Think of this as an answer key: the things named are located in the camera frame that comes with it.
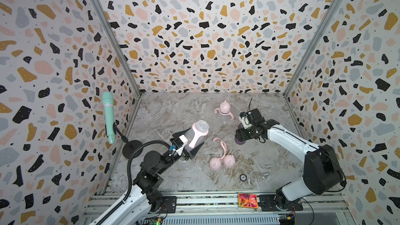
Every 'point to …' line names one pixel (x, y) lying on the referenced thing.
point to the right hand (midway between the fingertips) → (244, 134)
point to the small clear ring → (265, 174)
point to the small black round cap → (243, 177)
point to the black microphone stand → (129, 146)
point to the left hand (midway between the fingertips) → (198, 135)
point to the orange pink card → (248, 200)
